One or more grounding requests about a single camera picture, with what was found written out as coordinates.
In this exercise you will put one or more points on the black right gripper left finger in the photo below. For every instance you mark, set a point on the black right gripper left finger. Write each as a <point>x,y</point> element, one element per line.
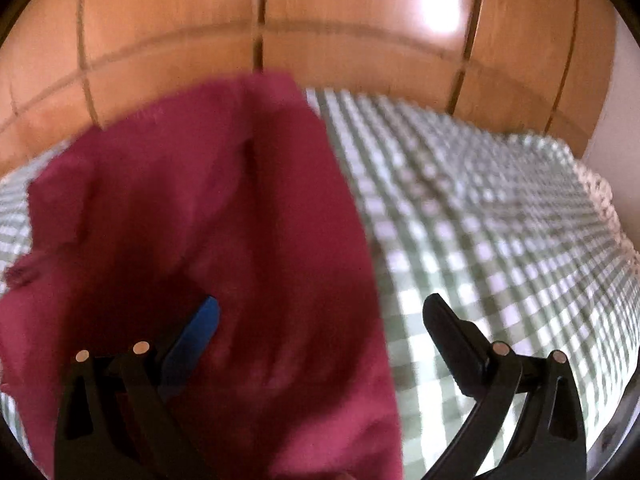
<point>113,422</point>

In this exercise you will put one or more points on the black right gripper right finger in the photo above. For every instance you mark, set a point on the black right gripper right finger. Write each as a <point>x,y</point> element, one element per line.
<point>549,441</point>

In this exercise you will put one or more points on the dark red garment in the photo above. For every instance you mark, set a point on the dark red garment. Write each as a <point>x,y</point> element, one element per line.
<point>228,190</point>

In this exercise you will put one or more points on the green white checkered bedspread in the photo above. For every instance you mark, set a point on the green white checkered bedspread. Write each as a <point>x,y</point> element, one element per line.
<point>498,226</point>

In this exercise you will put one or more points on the floral patterned pillow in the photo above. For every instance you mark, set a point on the floral patterned pillow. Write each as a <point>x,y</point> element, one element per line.
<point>601,195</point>

